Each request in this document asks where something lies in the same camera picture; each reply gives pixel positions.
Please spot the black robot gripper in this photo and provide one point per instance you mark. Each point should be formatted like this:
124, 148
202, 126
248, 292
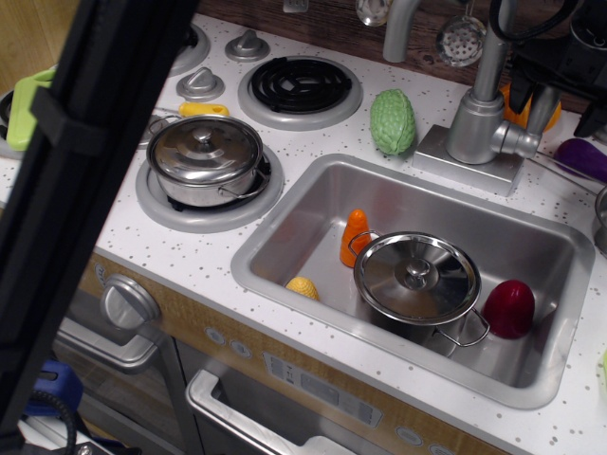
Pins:
567, 65

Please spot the silver faucet lever handle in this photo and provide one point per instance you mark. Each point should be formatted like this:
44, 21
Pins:
528, 128

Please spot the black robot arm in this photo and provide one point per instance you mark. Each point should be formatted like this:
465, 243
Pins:
588, 25

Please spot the orange toy pumpkin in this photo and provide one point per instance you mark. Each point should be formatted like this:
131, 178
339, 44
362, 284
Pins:
522, 118

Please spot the purple toy eggplant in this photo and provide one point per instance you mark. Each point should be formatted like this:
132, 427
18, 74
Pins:
582, 156

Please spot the silver toy faucet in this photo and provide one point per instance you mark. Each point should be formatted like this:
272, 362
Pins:
480, 149

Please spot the hanging slotted steel spoon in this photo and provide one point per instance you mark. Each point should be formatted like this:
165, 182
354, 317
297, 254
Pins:
459, 42

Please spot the green bumpy toy vegetable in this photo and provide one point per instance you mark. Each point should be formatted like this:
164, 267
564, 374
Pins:
392, 122

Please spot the silver sink basin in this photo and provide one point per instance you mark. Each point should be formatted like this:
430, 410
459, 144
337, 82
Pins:
486, 296

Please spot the red toy egg-shaped fruit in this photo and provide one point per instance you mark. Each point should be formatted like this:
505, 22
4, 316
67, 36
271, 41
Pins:
509, 309

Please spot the steel pot lid in sink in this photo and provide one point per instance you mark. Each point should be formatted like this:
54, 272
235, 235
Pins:
416, 278

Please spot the orange toy carrot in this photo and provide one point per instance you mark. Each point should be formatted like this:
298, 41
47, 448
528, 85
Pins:
355, 237

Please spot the back right black burner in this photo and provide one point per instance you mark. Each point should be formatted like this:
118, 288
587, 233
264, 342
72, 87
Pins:
299, 93

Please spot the black burner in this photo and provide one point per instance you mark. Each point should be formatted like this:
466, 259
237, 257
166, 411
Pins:
193, 51
299, 93

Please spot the steel pot in sink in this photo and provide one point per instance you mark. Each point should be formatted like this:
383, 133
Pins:
464, 332

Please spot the silver stove knob back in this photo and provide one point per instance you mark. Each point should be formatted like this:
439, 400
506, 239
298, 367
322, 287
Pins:
247, 48

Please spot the yellow toy corn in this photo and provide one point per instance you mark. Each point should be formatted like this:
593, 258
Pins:
303, 286

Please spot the silver stove knob middle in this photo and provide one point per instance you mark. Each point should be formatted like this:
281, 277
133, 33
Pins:
201, 85

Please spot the steel pot lid on stove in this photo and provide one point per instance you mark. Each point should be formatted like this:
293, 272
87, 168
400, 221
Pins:
204, 150

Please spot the steel pot on stove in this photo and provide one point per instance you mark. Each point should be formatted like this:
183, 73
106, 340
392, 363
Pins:
214, 195

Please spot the back left black burner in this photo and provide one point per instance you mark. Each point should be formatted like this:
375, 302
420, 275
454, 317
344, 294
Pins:
193, 51

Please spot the silver oven dial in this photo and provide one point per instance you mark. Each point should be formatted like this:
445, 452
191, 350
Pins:
126, 304

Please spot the green plastic cutting board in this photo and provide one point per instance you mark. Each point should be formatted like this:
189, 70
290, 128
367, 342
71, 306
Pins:
21, 121

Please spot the yellow handled toy utensil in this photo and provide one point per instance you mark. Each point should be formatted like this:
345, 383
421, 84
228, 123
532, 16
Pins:
192, 109

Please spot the silver dishwasher door handle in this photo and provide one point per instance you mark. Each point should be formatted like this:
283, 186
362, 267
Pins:
199, 396

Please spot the black foreground camera pole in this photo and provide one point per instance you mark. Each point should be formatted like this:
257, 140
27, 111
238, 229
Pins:
115, 61

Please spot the silver oven door handle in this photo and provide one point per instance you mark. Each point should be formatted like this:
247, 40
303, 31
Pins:
85, 331

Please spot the blue clamp with cable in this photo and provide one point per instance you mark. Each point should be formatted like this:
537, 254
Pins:
57, 393

